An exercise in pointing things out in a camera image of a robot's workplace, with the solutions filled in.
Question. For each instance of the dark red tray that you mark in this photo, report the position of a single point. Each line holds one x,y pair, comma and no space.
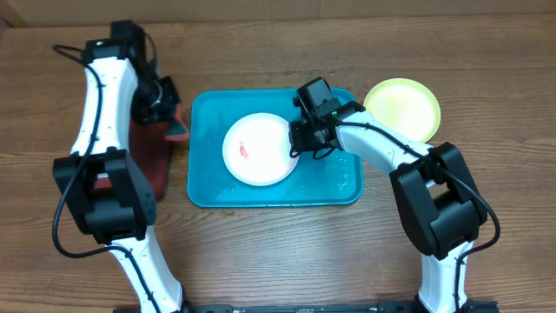
119,129

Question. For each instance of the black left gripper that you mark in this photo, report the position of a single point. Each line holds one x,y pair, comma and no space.
164,112

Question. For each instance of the teal plastic tray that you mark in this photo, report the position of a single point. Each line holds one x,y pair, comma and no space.
334,180

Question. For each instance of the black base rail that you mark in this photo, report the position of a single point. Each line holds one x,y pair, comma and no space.
382,307

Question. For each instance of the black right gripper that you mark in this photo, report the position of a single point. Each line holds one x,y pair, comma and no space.
295,135

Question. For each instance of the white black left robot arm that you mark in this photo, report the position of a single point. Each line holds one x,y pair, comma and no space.
118,167

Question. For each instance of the yellow plate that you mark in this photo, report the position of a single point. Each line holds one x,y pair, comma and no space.
405,106

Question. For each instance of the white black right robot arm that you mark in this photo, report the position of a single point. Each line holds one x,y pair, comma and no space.
440,208

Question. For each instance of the pink plate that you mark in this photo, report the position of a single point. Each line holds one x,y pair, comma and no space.
256,150

